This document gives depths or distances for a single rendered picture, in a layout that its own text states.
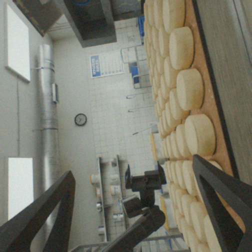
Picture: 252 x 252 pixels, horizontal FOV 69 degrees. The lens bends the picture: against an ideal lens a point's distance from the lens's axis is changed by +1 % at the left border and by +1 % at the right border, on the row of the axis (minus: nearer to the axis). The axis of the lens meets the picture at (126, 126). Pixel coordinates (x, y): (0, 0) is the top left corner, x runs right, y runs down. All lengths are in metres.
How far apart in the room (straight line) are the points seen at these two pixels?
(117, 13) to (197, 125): 0.78
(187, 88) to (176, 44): 0.06
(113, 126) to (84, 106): 0.94
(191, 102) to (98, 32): 0.70
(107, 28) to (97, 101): 3.95
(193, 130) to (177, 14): 0.15
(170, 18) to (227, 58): 0.09
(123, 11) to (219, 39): 0.70
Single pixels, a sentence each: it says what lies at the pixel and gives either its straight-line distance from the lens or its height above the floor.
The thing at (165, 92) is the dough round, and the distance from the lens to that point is 0.36.
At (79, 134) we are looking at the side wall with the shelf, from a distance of 4.70.
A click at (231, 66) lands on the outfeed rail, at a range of 0.26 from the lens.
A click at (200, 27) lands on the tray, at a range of 0.23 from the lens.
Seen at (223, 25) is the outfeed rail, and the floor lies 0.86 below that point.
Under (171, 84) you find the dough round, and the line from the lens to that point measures 0.31.
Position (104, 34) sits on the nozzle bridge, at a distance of 0.87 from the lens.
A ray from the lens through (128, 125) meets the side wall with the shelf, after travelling 4.48.
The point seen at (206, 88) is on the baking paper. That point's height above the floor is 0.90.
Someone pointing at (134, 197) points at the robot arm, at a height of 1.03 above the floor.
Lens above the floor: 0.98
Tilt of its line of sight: 4 degrees up
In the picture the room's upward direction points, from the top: 98 degrees counter-clockwise
